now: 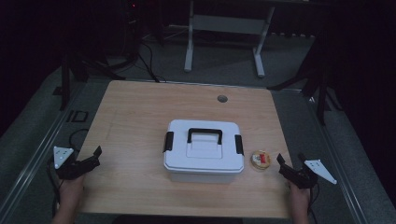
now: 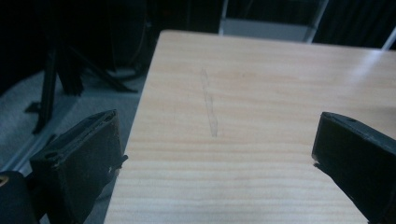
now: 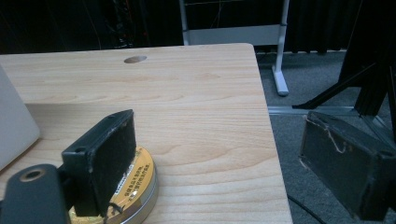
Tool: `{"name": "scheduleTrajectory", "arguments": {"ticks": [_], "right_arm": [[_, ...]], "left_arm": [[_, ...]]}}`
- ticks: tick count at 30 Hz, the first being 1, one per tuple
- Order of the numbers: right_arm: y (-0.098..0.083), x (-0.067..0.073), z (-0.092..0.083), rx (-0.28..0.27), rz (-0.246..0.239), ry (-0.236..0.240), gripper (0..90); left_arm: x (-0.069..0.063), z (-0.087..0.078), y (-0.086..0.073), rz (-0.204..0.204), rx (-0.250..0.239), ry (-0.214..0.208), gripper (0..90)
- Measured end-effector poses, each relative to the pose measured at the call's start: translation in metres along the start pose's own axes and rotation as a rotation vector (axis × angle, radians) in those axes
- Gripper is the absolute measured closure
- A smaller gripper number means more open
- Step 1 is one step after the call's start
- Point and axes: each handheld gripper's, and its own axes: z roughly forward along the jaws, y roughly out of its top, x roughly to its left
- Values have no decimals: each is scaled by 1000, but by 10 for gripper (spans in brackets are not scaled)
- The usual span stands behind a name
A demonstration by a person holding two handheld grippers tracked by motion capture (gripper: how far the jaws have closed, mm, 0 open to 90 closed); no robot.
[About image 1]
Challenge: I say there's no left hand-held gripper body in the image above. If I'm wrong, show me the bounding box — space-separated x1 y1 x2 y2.
54 146 93 181

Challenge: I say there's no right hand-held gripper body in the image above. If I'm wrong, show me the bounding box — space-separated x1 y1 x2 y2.
278 159 338 190

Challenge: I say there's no round yellow tin red label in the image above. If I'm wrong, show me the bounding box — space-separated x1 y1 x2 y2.
250 149 272 171

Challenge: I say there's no white lid with black handle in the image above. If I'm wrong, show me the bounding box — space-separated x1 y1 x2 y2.
163 119 246 174

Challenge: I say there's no white plastic storage box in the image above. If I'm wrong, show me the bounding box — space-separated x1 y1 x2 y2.
168 169 239 184

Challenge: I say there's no person's right hand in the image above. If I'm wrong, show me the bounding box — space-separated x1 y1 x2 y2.
288 181 312 217

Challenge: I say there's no person's left hand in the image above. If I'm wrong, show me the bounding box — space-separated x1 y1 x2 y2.
56 174 86 214

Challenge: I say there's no black metal stand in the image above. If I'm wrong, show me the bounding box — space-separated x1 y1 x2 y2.
267 31 344 126
60 52 126 112

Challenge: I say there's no dark equipment rack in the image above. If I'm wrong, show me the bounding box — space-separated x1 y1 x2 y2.
120 0 142 63

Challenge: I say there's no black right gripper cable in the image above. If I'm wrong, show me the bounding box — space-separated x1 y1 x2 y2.
307 182 321 217

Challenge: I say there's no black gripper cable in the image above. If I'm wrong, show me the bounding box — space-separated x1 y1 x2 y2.
46 128 90 218
307 182 321 217

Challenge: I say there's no gray metal floor rail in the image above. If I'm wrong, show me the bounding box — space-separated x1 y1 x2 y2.
0 81 82 220
298 89 372 224

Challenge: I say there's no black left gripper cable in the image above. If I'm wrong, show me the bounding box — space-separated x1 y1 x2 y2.
46 128 90 218

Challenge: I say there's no black floor cable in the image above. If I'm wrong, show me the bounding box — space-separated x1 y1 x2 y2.
136 41 168 84

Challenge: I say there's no white desk frame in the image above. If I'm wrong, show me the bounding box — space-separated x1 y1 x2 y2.
183 0 276 78

